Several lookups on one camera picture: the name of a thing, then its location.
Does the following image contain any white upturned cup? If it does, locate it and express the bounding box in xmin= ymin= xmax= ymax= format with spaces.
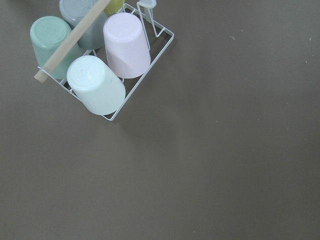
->
xmin=66 ymin=55 xmax=126 ymax=115

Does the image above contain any green upturned cup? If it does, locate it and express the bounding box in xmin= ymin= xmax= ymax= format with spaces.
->
xmin=30 ymin=16 xmax=83 ymax=80

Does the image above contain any white cup rack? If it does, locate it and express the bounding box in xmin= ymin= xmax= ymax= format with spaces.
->
xmin=33 ymin=0 xmax=175 ymax=123

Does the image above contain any grey upturned cup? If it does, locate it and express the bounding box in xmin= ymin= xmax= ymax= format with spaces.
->
xmin=59 ymin=0 xmax=107 ymax=50

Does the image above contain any yellow upturned cup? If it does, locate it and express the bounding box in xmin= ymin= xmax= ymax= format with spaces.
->
xmin=103 ymin=0 xmax=125 ymax=16

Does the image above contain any pink upturned cup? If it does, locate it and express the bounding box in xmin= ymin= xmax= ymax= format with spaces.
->
xmin=103 ymin=12 xmax=151 ymax=79

